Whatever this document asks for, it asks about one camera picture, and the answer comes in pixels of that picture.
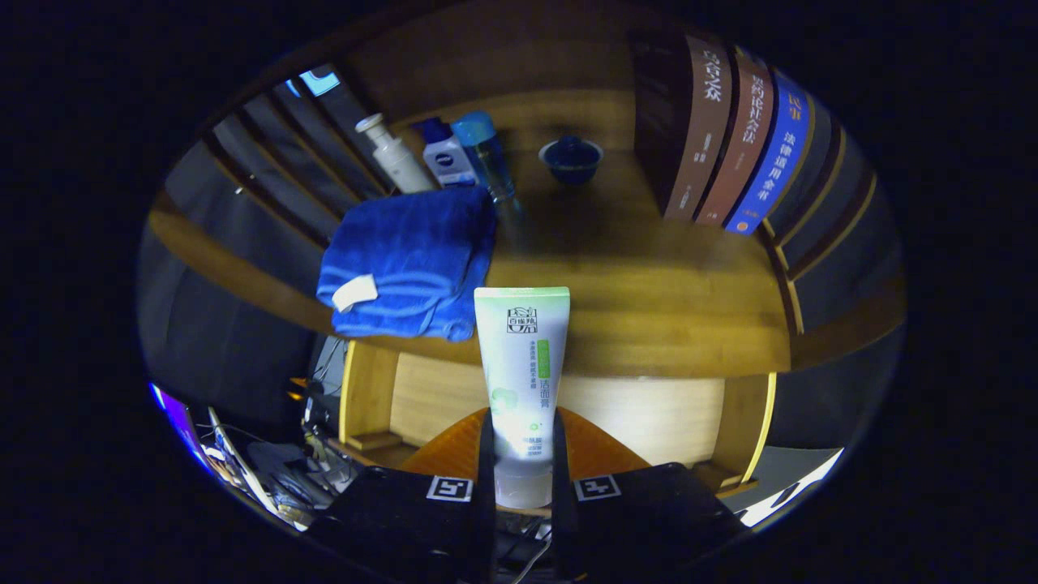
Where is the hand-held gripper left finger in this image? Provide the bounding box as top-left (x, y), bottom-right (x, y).
top-left (304, 406), bottom-right (497, 584)

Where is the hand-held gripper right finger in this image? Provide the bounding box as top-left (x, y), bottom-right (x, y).
top-left (550, 406), bottom-right (747, 584)

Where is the wooden drawer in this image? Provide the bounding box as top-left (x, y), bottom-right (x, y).
top-left (339, 339), bottom-right (778, 497)

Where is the white facial cleanser tube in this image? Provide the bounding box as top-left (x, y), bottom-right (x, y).
top-left (474, 286), bottom-right (571, 510)

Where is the wooden countertop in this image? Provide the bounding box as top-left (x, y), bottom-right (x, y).
top-left (150, 89), bottom-right (905, 378)

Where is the wooden cabinet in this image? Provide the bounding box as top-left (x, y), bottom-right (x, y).
top-left (142, 8), bottom-right (907, 378)

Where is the blue folded towel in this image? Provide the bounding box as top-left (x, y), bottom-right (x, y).
top-left (316, 187), bottom-right (497, 343)

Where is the white pump bottle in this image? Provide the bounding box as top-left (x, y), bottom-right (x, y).
top-left (355, 113), bottom-right (437, 195)

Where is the white lotion bottle blue cap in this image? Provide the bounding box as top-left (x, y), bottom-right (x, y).
top-left (418, 118), bottom-right (479, 189)

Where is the teal bottle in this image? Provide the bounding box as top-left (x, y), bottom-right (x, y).
top-left (451, 111), bottom-right (528, 244)

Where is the blue lidded tea cup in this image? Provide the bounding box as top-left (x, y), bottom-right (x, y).
top-left (539, 135), bottom-right (604, 186)

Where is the blue book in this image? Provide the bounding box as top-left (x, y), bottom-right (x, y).
top-left (724, 69), bottom-right (812, 236)

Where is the dark brown book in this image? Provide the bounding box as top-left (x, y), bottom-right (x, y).
top-left (628, 31), bottom-right (733, 221)

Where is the reddish brown book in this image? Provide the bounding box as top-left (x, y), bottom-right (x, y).
top-left (693, 49), bottom-right (775, 226)

